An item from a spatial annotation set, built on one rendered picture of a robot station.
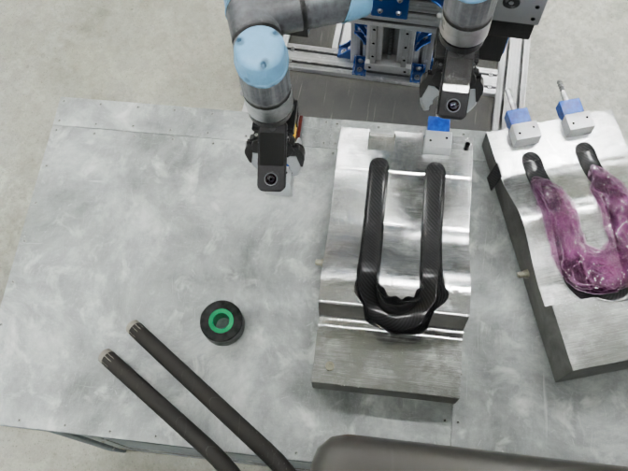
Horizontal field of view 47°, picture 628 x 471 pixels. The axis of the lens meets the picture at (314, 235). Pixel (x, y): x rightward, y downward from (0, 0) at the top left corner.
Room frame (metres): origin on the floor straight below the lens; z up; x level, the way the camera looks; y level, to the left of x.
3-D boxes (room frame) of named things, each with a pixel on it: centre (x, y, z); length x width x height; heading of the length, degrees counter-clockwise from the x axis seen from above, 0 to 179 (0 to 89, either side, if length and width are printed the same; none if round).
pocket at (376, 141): (0.69, -0.15, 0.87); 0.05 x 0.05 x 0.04; 78
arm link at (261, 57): (0.63, 0.05, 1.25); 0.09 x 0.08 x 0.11; 6
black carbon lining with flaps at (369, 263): (0.47, -0.16, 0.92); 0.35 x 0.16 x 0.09; 168
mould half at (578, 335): (0.46, -0.52, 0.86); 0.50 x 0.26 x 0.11; 5
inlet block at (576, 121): (0.73, -0.54, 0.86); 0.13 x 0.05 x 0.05; 5
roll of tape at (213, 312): (0.37, 0.19, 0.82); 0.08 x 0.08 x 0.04
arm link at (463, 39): (0.69, -0.26, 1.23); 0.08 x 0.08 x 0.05
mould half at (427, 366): (0.45, -0.15, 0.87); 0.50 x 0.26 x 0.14; 168
